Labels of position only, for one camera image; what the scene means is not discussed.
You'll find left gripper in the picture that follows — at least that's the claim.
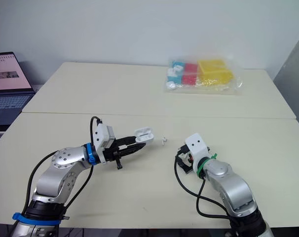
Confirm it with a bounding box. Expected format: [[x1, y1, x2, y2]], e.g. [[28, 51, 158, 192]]
[[102, 135, 147, 171]]

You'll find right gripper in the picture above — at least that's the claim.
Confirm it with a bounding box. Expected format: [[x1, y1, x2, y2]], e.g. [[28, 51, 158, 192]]
[[175, 145, 195, 175]]

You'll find white earbud case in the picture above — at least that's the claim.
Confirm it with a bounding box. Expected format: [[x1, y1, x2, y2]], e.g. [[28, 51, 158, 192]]
[[134, 126, 155, 144]]

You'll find open laptop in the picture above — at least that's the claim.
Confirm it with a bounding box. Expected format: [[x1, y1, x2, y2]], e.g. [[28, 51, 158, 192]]
[[0, 51, 37, 132]]

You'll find clear bag of coloured pieces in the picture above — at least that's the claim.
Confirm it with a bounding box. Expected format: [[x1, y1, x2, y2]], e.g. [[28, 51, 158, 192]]
[[163, 57, 244, 96]]

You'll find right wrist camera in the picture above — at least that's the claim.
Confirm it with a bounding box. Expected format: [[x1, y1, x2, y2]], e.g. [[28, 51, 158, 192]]
[[184, 133, 212, 174]]

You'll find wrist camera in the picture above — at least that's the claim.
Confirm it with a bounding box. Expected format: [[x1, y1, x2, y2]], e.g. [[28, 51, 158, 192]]
[[93, 124, 116, 152], [184, 133, 212, 174]]

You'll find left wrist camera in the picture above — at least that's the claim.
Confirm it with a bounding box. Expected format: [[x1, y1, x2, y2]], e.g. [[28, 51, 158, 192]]
[[93, 124, 116, 152]]

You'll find black cable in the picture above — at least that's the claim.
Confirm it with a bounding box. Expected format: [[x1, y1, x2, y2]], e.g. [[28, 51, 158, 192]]
[[173, 152, 232, 221], [21, 116, 103, 218]]

